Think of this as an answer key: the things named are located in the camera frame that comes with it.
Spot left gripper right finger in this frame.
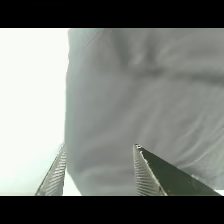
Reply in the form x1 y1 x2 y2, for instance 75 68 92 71
132 143 222 197

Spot grey shirt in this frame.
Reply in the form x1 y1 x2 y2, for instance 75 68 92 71
63 28 224 197

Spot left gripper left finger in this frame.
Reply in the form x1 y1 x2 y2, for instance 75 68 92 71
34 141 68 197

